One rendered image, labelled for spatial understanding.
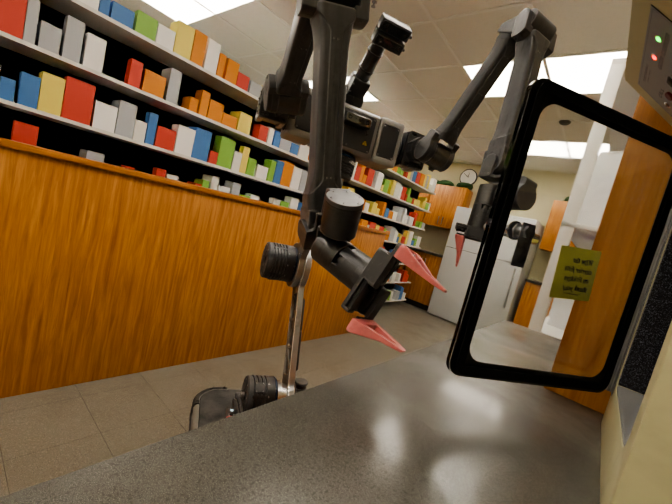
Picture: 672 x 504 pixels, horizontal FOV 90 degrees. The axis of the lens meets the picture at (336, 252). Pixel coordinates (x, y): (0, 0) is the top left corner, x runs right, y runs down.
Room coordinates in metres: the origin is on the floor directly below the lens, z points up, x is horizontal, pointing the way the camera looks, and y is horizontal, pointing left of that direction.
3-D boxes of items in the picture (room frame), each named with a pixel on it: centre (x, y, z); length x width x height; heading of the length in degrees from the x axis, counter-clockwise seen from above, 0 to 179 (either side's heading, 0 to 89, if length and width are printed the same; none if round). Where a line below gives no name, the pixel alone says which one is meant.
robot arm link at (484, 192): (0.81, -0.32, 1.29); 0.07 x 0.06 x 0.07; 22
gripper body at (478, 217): (0.81, -0.32, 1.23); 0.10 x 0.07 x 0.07; 67
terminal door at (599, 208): (0.48, -0.33, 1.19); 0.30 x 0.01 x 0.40; 107
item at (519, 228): (0.44, -0.23, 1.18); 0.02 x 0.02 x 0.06; 17
